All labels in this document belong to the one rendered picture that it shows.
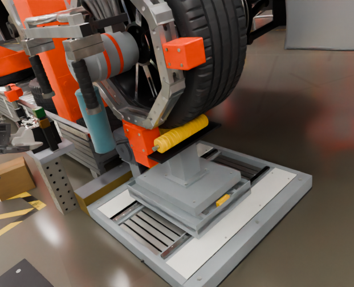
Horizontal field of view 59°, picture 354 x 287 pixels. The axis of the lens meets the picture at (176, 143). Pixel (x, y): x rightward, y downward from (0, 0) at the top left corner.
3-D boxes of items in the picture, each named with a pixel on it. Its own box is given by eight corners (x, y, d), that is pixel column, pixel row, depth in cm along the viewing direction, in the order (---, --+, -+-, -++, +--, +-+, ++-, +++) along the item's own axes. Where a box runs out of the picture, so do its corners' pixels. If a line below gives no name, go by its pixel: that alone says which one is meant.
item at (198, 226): (251, 195, 147) (249, 177, 142) (199, 241, 128) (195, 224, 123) (179, 164, 182) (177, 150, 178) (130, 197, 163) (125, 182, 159)
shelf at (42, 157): (75, 148, 148) (73, 142, 147) (41, 165, 139) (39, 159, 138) (43, 129, 179) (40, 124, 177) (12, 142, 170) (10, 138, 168)
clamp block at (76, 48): (106, 50, 84) (100, 30, 81) (76, 61, 79) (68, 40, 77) (97, 50, 87) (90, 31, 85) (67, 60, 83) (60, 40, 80)
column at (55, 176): (80, 205, 180) (53, 142, 160) (64, 214, 175) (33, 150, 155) (72, 199, 187) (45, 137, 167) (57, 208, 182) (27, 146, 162)
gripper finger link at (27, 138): (47, 129, 88) (12, 129, 81) (47, 150, 89) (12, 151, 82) (43, 127, 90) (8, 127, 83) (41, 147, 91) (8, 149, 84)
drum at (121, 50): (145, 69, 109) (135, 27, 102) (92, 90, 97) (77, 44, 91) (123, 66, 119) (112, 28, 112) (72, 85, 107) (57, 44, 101)
